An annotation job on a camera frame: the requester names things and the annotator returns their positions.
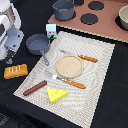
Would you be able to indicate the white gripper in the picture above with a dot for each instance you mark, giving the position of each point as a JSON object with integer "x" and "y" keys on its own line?
{"x": 10, "y": 34}

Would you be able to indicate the toy knife orange handle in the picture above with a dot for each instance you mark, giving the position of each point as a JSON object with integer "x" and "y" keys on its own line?
{"x": 80, "y": 56}

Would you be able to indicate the brown toy sausage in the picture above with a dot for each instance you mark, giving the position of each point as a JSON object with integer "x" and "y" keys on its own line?
{"x": 35, "y": 88}

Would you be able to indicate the orange toy bread loaf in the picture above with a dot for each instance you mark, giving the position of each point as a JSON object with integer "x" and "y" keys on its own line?
{"x": 15, "y": 71}

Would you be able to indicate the toy fork orange handle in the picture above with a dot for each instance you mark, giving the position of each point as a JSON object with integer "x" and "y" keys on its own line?
{"x": 73, "y": 83}

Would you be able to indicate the beige bowl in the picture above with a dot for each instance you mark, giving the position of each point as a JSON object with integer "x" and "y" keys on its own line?
{"x": 123, "y": 14}

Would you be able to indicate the dark grey cooking pot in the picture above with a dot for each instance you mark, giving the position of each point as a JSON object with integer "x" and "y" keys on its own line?
{"x": 63, "y": 9}

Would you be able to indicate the dark blue frying pan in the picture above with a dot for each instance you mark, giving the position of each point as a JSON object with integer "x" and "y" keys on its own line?
{"x": 39, "y": 44}

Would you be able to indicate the yellow toy cheese wedge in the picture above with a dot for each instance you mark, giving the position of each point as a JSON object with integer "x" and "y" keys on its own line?
{"x": 56, "y": 94}

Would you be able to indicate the light blue milk carton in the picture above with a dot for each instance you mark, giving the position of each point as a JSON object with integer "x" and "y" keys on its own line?
{"x": 51, "y": 31}

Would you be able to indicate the beige woven placemat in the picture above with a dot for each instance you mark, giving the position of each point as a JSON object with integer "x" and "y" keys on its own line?
{"x": 75, "y": 110}

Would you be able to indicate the round wooden plate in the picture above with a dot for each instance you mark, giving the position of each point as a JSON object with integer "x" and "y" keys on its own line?
{"x": 69, "y": 66}

